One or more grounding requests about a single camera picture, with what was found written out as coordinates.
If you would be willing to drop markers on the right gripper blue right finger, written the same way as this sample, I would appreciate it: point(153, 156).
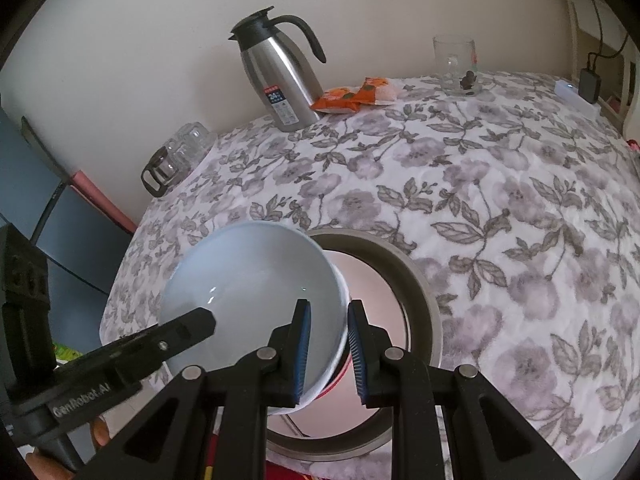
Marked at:
point(367, 344)

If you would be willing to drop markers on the white lattice shelf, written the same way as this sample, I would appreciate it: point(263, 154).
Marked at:
point(601, 42)

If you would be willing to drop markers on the large stainless steel basin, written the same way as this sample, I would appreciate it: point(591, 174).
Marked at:
point(421, 310)

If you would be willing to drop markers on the black charger plug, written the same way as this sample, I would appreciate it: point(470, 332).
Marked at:
point(589, 83)

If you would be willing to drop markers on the strawberry pattern bowl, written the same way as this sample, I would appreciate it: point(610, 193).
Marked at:
point(341, 370)

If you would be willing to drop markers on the dark grey refrigerator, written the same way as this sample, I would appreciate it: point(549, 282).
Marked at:
point(83, 247)

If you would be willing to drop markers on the stainless steel thermos jug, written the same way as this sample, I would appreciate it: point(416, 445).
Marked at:
point(277, 69)

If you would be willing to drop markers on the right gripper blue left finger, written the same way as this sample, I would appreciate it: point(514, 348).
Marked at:
point(285, 384)

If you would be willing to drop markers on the person's left hand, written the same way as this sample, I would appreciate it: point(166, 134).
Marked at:
point(61, 462)

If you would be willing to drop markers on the clear glass mug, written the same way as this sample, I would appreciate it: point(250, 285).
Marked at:
point(456, 64)

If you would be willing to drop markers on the pink rolled mat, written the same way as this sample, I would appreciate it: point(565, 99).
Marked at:
point(89, 191)

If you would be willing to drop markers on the glass teapot black handle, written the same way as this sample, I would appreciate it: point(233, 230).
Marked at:
point(160, 172)

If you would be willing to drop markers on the pale blue bowl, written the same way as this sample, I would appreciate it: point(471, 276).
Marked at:
point(249, 276)

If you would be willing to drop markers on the white plate black rim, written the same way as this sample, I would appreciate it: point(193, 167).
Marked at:
point(340, 416)

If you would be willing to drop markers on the white power strip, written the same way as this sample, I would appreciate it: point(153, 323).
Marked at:
point(568, 93)

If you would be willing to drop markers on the orange snack packet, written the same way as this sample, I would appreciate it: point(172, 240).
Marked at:
point(374, 91)

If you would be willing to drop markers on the upturned drinking glass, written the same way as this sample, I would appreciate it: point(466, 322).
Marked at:
point(190, 145)

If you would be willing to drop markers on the grey floral tablecloth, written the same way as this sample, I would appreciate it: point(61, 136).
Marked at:
point(522, 214)

